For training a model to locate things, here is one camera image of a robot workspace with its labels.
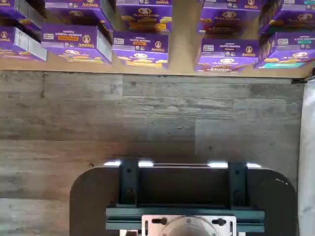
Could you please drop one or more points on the purple Annie's box teal label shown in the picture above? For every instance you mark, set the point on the purple Annie's box teal label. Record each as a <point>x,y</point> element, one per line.
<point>290,44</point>
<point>295,19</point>

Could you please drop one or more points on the lower wooden shelf board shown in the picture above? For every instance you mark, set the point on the lower wooden shelf board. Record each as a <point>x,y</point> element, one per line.
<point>183,49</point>

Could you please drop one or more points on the black rounded base platform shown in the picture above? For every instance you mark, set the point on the black rounded base platform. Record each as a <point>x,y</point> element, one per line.
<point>88,196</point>

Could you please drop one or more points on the purple Annie's box red label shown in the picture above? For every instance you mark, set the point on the purple Annie's box red label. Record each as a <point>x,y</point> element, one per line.
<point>229,49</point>
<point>229,19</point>

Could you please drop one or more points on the white plastic curtain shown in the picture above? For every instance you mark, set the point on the white plastic curtain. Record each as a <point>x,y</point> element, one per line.
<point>309,147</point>

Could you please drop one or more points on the long teal aluminium bar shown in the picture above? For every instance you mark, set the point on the long teal aluminium bar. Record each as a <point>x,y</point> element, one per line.
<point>123,216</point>

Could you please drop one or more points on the purple Annie's box orange label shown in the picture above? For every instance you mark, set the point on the purple Annie's box orange label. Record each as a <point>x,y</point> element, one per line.
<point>140,41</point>
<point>71,37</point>
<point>73,14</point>
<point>145,14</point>

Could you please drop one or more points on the short teal aluminium bar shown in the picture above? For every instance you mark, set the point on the short teal aluminium bar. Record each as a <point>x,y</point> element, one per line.
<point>128,182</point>
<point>237,182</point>

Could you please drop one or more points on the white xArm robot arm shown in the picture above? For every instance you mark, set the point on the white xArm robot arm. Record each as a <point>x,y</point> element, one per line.
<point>188,229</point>

